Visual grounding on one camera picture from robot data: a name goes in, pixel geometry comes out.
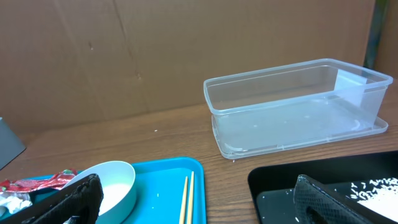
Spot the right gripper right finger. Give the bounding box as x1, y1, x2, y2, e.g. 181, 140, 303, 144
294, 175, 397, 224

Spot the black plastic tray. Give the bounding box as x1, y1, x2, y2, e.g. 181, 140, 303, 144
248, 151, 397, 223

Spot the pile of white rice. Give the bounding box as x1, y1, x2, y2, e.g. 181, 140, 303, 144
349, 177, 397, 222

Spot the teal plastic tray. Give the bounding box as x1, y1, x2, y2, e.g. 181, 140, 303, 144
0, 156, 207, 224

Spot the crumpled white tissue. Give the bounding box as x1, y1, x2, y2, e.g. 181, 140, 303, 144
1, 192, 32, 216

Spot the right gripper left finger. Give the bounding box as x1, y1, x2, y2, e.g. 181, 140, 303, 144
1, 174, 104, 224

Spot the clear plastic container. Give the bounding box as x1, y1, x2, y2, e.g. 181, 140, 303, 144
203, 58, 394, 160

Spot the grey dishwasher rack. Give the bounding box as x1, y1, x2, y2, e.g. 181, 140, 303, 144
0, 118, 26, 169

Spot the right wooden chopstick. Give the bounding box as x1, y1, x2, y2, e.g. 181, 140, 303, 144
186, 171, 195, 224

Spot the grey-green bowl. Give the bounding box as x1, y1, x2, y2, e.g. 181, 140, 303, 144
64, 161, 137, 224

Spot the left wooden chopstick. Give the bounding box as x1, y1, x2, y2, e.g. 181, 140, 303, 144
178, 177, 188, 224

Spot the red snack wrapper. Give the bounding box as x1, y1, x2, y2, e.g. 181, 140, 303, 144
1, 169, 78, 193

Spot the wooden chopstick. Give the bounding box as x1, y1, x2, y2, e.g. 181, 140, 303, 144
178, 177, 188, 224
186, 171, 195, 224

